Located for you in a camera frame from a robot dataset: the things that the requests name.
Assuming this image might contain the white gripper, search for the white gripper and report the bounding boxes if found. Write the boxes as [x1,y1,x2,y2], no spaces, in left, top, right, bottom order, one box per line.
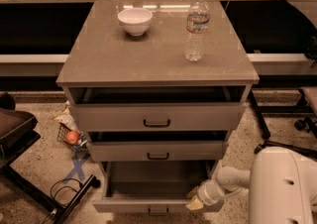
[186,179,226,211]

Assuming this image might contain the grey bottom drawer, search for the grey bottom drawer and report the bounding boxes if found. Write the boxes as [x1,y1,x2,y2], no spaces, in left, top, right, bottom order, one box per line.
[93,161,215,216]

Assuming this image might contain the grey drawer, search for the grey drawer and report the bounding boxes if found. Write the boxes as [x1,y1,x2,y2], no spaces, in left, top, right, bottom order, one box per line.
[93,161,215,216]
[87,141,228,162]
[70,103,246,132]

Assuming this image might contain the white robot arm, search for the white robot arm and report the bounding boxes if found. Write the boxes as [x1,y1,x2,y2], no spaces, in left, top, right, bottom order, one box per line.
[186,147,317,224]

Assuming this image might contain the grey middle drawer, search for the grey middle drawer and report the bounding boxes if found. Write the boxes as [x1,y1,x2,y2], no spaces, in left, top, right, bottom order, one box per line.
[87,141,228,162]

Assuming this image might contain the grey drawer cabinet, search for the grey drawer cabinet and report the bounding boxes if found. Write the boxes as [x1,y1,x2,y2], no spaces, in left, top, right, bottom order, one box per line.
[54,0,260,169]

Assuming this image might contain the grey top drawer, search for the grey top drawer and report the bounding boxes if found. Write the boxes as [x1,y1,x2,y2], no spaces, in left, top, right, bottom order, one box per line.
[70,103,246,132]

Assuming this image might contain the red apple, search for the red apple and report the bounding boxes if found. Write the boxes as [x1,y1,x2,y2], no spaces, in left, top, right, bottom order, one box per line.
[65,131,79,145]

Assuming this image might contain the snack bag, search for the snack bag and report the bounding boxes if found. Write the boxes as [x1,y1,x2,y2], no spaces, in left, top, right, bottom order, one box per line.
[54,102,78,131]

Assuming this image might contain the clear plastic water bottle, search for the clear plastic water bottle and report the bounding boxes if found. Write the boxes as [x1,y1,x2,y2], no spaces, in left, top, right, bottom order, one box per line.
[184,0,210,61]

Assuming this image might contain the white ceramic bowl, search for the white ceramic bowl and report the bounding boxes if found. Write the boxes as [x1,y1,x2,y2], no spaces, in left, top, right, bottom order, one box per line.
[118,8,153,36]

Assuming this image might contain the black chair left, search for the black chair left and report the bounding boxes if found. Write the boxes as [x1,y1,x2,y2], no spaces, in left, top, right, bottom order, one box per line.
[0,91,100,224]

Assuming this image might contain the black wire basket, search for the black wire basket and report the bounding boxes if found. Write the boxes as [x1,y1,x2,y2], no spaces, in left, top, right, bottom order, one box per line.
[56,124,87,153]

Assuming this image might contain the black cable on floor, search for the black cable on floor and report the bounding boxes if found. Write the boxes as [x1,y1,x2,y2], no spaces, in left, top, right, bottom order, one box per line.
[42,177,85,224]

